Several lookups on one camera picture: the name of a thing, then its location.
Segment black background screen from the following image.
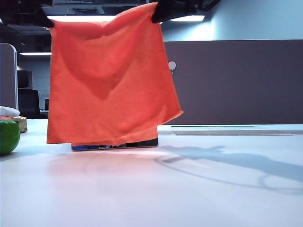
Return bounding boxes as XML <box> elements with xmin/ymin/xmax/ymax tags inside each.
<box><xmin>18</xmin><ymin>70</ymin><xmax>33</xmax><ymax>89</ymax></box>

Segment long ceiling light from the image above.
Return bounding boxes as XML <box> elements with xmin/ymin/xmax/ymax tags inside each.
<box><xmin>46</xmin><ymin>14</ymin><xmax>205</xmax><ymax>22</ymax></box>

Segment box under cloth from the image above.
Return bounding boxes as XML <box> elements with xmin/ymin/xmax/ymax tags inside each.
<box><xmin>71</xmin><ymin>126</ymin><xmax>159</xmax><ymax>151</ymax></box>

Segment narrow grey partition panel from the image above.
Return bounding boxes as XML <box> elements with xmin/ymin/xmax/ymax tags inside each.
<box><xmin>0</xmin><ymin>43</ymin><xmax>19</xmax><ymax>111</ymax></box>

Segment orange microfibre cloth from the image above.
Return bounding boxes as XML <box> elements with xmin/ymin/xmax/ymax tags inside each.
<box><xmin>46</xmin><ymin>2</ymin><xmax>185</xmax><ymax>145</ymax></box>

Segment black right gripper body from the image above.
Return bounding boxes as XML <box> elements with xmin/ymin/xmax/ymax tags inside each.
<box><xmin>157</xmin><ymin>0</ymin><xmax>197</xmax><ymax>18</ymax></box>

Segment black office chair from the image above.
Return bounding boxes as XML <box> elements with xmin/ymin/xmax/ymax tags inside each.
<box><xmin>18</xmin><ymin>89</ymin><xmax>41</xmax><ymax>119</ymax></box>

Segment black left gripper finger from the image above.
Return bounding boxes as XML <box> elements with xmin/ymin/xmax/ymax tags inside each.
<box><xmin>33</xmin><ymin>8</ymin><xmax>54</xmax><ymax>29</ymax></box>

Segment gold tissue box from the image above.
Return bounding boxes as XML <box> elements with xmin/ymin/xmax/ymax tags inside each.
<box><xmin>10</xmin><ymin>116</ymin><xmax>28</xmax><ymax>134</ymax></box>

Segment white tissue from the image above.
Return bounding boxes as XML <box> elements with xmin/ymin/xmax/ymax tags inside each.
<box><xmin>0</xmin><ymin>106</ymin><xmax>20</xmax><ymax>118</ymax></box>

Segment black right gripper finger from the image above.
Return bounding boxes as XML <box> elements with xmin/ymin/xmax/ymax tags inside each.
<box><xmin>151</xmin><ymin>3</ymin><xmax>171</xmax><ymax>24</ymax></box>

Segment green apple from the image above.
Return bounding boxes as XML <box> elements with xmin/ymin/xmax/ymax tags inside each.
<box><xmin>0</xmin><ymin>120</ymin><xmax>21</xmax><ymax>157</ymax></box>

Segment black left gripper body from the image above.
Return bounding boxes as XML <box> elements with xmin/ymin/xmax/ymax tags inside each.
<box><xmin>0</xmin><ymin>0</ymin><xmax>45</xmax><ymax>26</ymax></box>

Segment wide grey partition panel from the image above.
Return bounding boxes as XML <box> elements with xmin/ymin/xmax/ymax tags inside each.
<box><xmin>163</xmin><ymin>39</ymin><xmax>303</xmax><ymax>125</ymax></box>

